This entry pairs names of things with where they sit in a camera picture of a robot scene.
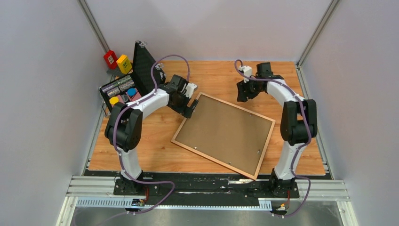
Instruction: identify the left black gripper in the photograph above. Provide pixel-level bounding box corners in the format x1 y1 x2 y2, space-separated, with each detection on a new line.
168 91 199 119

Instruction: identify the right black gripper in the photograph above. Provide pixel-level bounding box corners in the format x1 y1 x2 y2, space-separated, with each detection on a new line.
237 76 263 103

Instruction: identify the wooden picture frame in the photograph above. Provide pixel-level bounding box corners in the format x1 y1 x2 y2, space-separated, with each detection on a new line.
170 91 277 181

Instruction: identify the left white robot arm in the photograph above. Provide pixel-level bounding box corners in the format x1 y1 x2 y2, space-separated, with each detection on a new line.
104 75 198 194

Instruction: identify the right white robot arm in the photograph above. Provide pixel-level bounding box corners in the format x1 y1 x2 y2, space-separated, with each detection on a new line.
234 59 318 197

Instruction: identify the blue round disc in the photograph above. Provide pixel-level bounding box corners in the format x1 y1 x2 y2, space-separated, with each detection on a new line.
127 88 137 97

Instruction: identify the black open toy case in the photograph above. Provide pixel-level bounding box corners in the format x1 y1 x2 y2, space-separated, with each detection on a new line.
99 40 156 111

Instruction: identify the yellow round disc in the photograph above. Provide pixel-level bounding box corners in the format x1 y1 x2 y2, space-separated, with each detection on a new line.
109 96 119 105

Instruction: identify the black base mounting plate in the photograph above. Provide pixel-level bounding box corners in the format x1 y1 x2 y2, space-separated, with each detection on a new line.
113 172 300 207

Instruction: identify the yellow toy house block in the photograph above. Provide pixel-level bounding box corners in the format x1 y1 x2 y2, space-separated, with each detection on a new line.
116 54 132 74

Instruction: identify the red toy house block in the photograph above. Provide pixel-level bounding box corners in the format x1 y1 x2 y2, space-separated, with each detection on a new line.
103 50 118 69

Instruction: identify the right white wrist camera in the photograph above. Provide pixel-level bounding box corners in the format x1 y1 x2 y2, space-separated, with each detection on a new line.
239 65 252 83

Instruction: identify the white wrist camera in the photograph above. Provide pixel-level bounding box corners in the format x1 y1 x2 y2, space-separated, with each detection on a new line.
239 65 252 83
183 83 198 99

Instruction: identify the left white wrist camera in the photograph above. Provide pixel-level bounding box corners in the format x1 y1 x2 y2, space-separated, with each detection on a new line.
183 83 198 99

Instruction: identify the aluminium rail frame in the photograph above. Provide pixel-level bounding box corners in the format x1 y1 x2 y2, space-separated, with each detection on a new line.
56 173 358 226

